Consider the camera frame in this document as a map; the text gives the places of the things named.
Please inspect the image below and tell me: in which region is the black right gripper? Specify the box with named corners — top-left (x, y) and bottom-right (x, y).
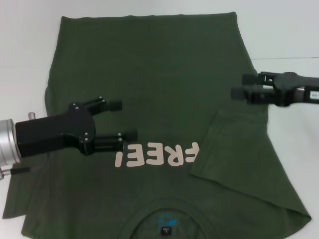
top-left (231, 71), bottom-right (319, 108)

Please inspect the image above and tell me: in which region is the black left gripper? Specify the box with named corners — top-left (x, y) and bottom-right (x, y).
top-left (14, 96), bottom-right (139, 158)

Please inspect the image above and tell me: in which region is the dark green FREE! t-shirt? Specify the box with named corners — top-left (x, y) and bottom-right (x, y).
top-left (2, 11), bottom-right (312, 239)

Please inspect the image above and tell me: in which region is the black cable plug left wrist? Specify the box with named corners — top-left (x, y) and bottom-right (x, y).
top-left (0, 166), bottom-right (31, 180)

